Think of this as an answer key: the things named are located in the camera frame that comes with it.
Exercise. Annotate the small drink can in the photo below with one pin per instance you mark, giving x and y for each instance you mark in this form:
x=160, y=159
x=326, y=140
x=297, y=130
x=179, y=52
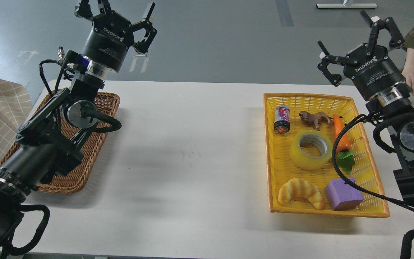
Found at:
x=282, y=120

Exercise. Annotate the yellow plastic basket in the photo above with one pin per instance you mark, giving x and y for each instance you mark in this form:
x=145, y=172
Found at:
x=281, y=169

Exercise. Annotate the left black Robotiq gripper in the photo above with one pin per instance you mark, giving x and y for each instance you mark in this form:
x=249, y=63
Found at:
x=108, y=42

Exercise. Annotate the brown toy lion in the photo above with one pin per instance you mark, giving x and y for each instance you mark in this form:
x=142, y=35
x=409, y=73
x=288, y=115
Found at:
x=315, y=119

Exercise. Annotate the brown wicker basket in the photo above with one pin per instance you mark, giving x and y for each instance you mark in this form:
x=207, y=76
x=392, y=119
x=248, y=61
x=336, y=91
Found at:
x=75, y=181

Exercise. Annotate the toy croissant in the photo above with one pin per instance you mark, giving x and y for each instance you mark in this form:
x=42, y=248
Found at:
x=300, y=192

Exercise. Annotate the orange toy carrot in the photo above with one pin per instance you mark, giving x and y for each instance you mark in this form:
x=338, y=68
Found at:
x=344, y=152

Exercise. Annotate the white stand base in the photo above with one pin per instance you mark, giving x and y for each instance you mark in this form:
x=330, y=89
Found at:
x=346, y=4

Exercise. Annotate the yellow tape roll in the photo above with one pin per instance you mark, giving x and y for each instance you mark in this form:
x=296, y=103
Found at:
x=310, y=150

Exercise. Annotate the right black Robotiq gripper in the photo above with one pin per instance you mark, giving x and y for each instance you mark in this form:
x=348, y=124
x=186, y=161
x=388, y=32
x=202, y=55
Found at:
x=376, y=70

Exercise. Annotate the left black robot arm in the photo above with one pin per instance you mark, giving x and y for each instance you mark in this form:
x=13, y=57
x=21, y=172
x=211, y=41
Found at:
x=51, y=141

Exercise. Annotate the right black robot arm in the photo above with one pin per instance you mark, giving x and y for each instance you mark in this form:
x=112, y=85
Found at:
x=386, y=93

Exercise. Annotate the purple foam block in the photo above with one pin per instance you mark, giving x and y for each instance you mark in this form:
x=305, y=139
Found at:
x=342, y=196

